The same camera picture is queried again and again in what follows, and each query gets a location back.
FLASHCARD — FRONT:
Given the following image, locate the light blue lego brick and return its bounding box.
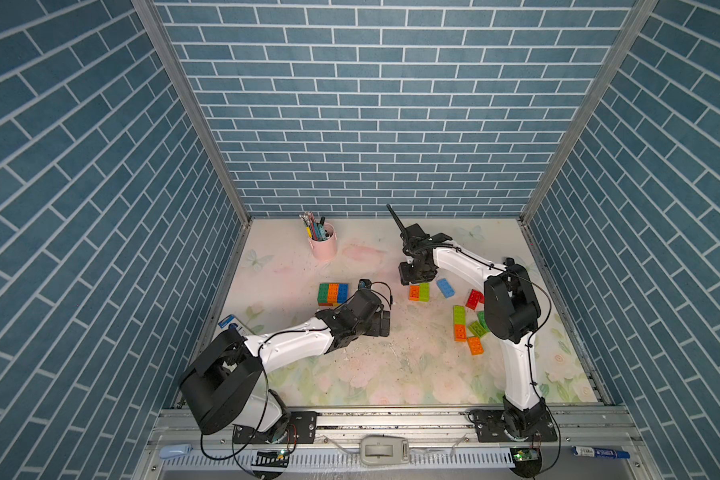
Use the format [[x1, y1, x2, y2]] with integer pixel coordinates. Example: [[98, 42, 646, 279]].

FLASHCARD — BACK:
[[436, 278, 455, 298]]

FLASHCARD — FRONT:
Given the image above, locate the light blue object on rail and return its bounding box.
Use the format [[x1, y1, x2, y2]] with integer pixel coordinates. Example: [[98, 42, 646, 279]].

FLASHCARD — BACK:
[[159, 443, 193, 460]]

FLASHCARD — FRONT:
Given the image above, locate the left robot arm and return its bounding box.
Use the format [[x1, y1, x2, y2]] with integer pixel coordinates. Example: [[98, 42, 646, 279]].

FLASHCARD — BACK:
[[178, 279, 393, 442]]

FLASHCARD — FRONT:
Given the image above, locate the pink pen cup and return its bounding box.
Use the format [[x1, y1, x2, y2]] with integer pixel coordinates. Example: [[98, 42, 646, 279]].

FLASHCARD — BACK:
[[309, 223, 338, 262]]

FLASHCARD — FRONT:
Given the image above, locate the lime green lego brick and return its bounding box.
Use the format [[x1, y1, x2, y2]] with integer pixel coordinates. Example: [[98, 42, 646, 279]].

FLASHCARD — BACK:
[[418, 283, 430, 302]]

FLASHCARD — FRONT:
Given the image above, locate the lime lego brick lower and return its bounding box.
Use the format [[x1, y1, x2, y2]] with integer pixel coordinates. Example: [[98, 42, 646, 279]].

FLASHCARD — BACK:
[[453, 305, 466, 325]]

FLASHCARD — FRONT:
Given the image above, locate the grey handheld device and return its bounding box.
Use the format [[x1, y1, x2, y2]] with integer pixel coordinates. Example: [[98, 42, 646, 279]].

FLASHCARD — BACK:
[[359, 435, 410, 467]]

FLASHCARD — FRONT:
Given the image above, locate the red lego brick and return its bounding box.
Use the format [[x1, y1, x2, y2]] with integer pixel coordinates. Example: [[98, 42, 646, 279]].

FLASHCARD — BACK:
[[465, 289, 484, 311]]

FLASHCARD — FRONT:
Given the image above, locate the lime tilted lego brick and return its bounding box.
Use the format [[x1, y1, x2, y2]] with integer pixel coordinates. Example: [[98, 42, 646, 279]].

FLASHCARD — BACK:
[[468, 321, 490, 338]]

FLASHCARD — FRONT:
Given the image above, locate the orange lego brick bottom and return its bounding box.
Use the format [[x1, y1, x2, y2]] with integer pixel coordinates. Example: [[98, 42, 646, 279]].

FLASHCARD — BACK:
[[466, 336, 484, 356]]

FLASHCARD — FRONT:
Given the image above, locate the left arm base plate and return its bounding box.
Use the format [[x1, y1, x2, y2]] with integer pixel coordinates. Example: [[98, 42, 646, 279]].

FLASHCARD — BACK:
[[233, 411, 318, 445]]

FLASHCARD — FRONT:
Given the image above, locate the blue white card box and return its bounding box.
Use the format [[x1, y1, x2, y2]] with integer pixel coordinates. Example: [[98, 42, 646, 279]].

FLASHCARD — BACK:
[[218, 315, 237, 330]]

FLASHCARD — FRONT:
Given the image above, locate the green lego brick right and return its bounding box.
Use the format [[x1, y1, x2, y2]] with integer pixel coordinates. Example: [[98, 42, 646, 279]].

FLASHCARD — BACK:
[[477, 311, 489, 330]]

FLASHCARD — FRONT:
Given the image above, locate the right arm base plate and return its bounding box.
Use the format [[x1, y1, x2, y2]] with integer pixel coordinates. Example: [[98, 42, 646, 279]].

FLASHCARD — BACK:
[[467, 405, 558, 443]]

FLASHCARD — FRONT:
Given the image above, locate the blue marker pen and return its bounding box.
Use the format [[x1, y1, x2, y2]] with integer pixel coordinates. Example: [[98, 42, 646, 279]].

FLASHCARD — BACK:
[[571, 446, 631, 460]]

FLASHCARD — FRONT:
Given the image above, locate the orange lego brick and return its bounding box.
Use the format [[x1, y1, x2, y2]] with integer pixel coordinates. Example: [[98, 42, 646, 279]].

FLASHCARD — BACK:
[[326, 283, 339, 305], [466, 336, 484, 356], [453, 324, 467, 342]]

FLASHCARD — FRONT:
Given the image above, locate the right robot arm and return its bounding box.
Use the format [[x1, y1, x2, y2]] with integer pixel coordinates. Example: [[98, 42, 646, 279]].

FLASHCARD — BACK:
[[391, 213, 548, 440]]

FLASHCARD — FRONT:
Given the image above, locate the dark green lego brick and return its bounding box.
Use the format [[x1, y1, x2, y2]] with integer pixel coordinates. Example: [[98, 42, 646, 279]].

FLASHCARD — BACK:
[[317, 283, 331, 306]]

